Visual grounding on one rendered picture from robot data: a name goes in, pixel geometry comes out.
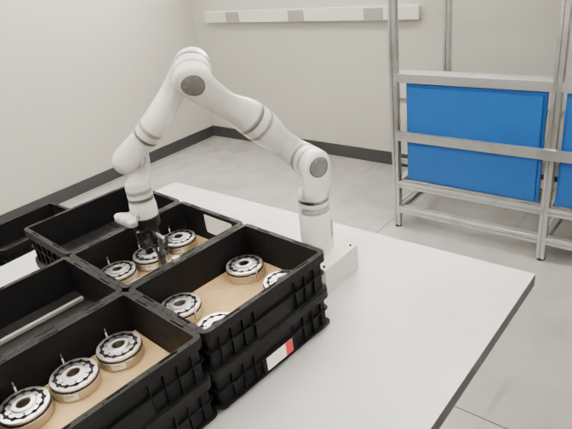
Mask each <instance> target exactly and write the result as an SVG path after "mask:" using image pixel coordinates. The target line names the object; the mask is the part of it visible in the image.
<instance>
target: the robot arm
mask: <svg viewBox="0 0 572 429"><path fill-rule="evenodd" d="M184 97H186V98H187V99H188V100H191V101H192V102H194V103H196V104H198V105H200V106H201V107H203V108H205V109H207V110H209V111H210V112H213V113H214V114H215V115H216V116H218V117H219V118H221V119H222V120H223V121H225V122H226V123H228V124H229V125H231V126H232V127H233V128H234V129H236V130H237V131H238V132H240V133H241V134H243V135H244V136H245V137H247V138H248V139H250V140H252V141H253V142H254V143H255V144H257V145H259V146H262V147H264V148H266V149H267V150H269V151H271V152H273V153H275V154H276V155H277V156H279V157H280V158H281V159H282V160H283V161H284V162H286V164H288V166H290V168H292V170H294V172H295V173H297V174H299V175H300V176H302V185H303V186H302V187H301V188H300V189H299V190H298V191H297V202H298V211H299V221H300V239H301V242H303V243H306V244H309V245H311V246H314V247H317V248H320V249H322V250H323V253H324V255H327V254H329V253H330V252H331V250H332V247H334V231H333V220H332V219H331V218H330V211H329V192H330V189H331V163H330V159H329V155H328V154H327V152H325V151H323V150H321V149H320V148H318V147H316V146H314V145H312V144H310V143H307V142H305V141H303V140H302V139H300V138H298V137H297V136H295V135H294V134H292V133H290V132H289V131H288V130H287V129H286V128H285V126H284V125H283V123H282V122H281V121H280V119H279V118H278V117H277V116H276V115H275V114H274V113H273V112H271V111H270V110H269V109H267V108H266V107H265V106H263V105H262V104H261V103H260V102H259V101H257V100H254V99H252V98H249V97H245V96H241V95H237V94H234V93H232V92H231V91H229V90H228V89H227V88H225V87H224V86H223V85H222V84H220V83H219V82H218V81H217V80H216V79H215V78H214V77H213V75H212V68H211V63H210V60H209V57H208V55H207V54H206V53H205V52H204V51H203V50H202V49H200V48H196V47H188V48H185V49H182V50H181V51H180V52H179V53H178V54H177V55H176V56H175V58H174V61H173V63H172V66H171V67H170V69H169V73H168V75H167V77H166V78H165V80H164V82H163V85H162V87H161V88H160V90H159V91H158V93H157V96H156V97H155V99H154V100H153V102H152V103H151V105H150V106H149V108H148V109H147V111H146V113H145V114H144V115H143V117H142V118H141V120H140V121H139V122H138V123H137V125H136V126H135V128H134V130H133V132H132V133H131V135H130V136H129V137H128V138H127V139H126V140H125V141H124V142H123V143H122V144H121V145H120V147H118V149H117V150H116V151H115V152H114V154H113V157H112V165H113V168H114V169H115V170H116V171H117V172H118V173H119V174H128V175H129V177H128V179H127V180H126V182H125V184H124V188H125V191H126V195H127V199H128V201H129V212H126V213H117V214H115V215H114V219H115V221H116V222H117V223H118V224H120V225H123V226H126V227H128V228H133V230H134V234H135V236H136V238H137V241H138V244H139V245H140V246H141V245H142V248H143V249H144V250H145V252H146V254H151V253H153V249H154V250H155V252H156V254H157V259H158V263H159V265H160V266H162V265H164V264H166V263H167V261H166V258H165V254H167V253H168V252H169V244H168V237H167V236H166V235H164V236H162V235H161V234H160V231H159V230H158V226H159V225H160V223H161V220H160V216H159V213H158V209H157V203H156V200H155V198H154V196H153V192H152V186H151V182H150V177H151V167H150V157H149V153H148V152H150V151H151V150H152V149H153V148H154V147H155V146H156V145H157V144H158V143H159V141H160V140H161V139H162V138H163V137H164V135H165V134H166V132H167V131H168V129H169V127H170V125H171V123H172V122H173V119H174V116H175V113H176V112H177V110H178V108H179V106H180V103H181V102H182V100H183V99H184ZM140 238H141V240H140ZM154 243H158V244H156V245H154ZM157 247H159V251H158V249H157Z"/></svg>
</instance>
